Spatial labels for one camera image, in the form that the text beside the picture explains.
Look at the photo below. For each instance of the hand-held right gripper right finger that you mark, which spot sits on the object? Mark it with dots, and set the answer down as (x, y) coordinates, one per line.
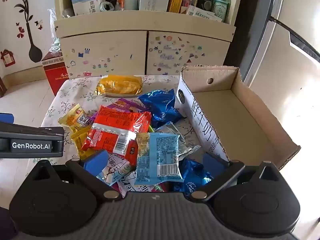
(212, 160)

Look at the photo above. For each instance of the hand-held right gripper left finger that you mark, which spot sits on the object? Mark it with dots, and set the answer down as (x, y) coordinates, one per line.
(96, 161)

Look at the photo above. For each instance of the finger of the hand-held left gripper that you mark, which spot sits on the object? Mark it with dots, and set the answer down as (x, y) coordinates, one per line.
(6, 118)

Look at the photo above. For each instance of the cardboard box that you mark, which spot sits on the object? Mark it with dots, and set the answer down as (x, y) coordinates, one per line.
(237, 120)

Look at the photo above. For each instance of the small yellow waffle packet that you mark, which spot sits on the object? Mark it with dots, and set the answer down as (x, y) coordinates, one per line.
(72, 117)
(77, 142)

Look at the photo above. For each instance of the light blue snack packet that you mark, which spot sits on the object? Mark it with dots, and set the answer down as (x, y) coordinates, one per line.
(157, 157)

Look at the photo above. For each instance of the green snack packet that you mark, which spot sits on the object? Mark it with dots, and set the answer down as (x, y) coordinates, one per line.
(150, 129)

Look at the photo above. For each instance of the purple snack packet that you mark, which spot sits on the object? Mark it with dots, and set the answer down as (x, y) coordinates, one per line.
(135, 106)

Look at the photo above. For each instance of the large yellow snack bag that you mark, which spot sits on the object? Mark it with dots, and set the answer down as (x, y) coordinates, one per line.
(120, 86)

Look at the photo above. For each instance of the white cartoon snack packet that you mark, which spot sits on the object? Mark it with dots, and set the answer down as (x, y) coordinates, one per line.
(117, 170)

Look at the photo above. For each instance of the blue foil snack bag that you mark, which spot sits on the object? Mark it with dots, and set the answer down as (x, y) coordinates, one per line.
(192, 177)
(160, 107)

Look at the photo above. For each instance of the pink snack packet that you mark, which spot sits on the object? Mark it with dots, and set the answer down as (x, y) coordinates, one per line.
(117, 187)

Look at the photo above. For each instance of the clear plastic snack packet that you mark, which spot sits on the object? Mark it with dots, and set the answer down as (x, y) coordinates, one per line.
(185, 140)

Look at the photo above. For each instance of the red snack packet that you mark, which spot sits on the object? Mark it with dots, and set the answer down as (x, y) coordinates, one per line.
(112, 127)

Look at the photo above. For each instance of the red patterned carton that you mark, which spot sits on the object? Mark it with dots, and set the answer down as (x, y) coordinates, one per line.
(56, 77)

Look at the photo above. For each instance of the floral tablecloth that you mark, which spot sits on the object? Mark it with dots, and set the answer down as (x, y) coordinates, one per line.
(72, 90)

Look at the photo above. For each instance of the clear plastic bag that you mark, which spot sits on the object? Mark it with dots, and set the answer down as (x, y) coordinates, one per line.
(55, 45)

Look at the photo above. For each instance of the cream cabinet with stickers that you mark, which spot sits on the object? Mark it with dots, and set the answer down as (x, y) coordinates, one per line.
(105, 50)

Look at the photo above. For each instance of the flat white box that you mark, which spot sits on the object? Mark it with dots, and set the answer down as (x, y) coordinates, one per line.
(200, 13)

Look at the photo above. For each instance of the green glass bottle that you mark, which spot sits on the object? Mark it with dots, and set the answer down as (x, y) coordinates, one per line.
(220, 7)

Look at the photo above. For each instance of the orange sachet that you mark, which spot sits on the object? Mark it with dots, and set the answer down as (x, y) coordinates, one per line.
(120, 2)

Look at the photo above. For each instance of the white plastic bottle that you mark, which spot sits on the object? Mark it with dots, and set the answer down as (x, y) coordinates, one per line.
(131, 3)

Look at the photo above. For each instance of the red house wall sticker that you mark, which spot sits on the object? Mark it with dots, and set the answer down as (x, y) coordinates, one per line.
(7, 58)

